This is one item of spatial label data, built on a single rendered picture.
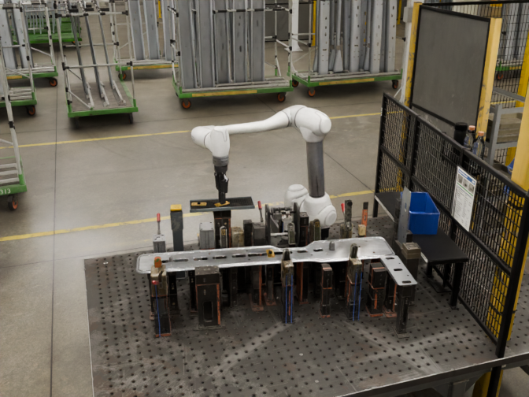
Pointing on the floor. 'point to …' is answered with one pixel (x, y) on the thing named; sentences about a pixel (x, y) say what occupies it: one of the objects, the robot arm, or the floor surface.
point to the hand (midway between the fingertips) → (222, 197)
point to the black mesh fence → (455, 221)
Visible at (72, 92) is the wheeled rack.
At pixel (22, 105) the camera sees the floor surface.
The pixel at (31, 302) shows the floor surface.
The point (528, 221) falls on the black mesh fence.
